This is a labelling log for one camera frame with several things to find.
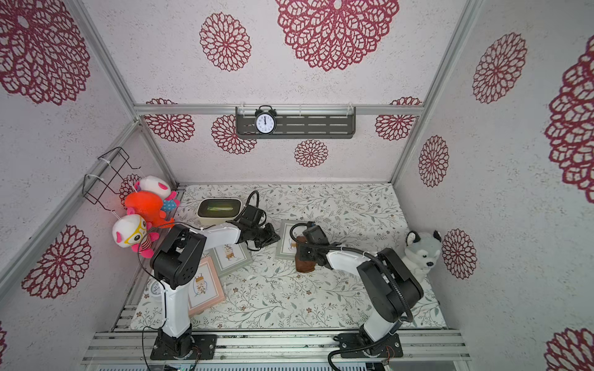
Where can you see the red plush toy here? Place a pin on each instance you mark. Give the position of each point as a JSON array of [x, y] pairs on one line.
[[149, 207]]

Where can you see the white plush with yellow glasses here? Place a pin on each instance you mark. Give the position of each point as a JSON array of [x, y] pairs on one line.
[[132, 231]]

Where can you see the brown cloth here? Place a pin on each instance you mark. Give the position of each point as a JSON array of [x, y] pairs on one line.
[[302, 266]]

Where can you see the black wire basket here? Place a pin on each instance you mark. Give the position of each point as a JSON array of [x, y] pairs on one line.
[[114, 165]]

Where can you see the cream box with green lid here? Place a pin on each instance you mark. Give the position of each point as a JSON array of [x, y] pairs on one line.
[[214, 211]]

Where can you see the pink picture frame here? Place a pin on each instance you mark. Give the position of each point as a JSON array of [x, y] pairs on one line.
[[205, 289]]

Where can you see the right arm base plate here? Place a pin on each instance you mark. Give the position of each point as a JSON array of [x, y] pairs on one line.
[[358, 345]]

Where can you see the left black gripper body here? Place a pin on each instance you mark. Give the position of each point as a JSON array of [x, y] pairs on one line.
[[264, 237]]

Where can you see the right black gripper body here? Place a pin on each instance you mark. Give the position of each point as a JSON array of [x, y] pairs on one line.
[[302, 250]]

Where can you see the white round alarm clock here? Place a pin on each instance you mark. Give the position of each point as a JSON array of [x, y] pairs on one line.
[[154, 289]]

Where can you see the grey wall shelf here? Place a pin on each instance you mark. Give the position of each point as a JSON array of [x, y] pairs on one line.
[[300, 125]]

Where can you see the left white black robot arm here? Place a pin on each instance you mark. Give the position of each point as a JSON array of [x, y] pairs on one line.
[[177, 259]]

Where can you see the white pink plush top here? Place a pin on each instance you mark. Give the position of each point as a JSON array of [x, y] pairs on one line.
[[157, 186]]

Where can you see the black alarm clock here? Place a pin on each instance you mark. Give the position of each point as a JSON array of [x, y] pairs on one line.
[[265, 119]]

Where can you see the grey husky plush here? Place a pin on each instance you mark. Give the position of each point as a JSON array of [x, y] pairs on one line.
[[421, 253]]

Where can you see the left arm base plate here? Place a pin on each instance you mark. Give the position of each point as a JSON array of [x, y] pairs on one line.
[[185, 347]]

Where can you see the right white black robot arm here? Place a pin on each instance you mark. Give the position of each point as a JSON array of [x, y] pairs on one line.
[[391, 287]]

